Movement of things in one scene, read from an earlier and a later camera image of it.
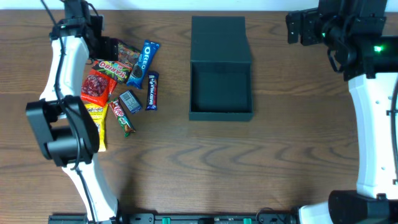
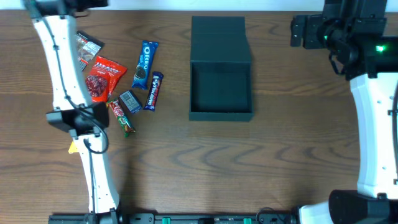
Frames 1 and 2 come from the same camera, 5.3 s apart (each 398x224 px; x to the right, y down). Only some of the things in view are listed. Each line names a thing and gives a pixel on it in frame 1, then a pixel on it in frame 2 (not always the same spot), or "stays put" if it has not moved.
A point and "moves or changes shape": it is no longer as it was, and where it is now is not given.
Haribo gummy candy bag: (119, 70) moves or changes shape
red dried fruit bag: (97, 88) stays put
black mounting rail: (150, 218) stays put
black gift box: (221, 76) stays put
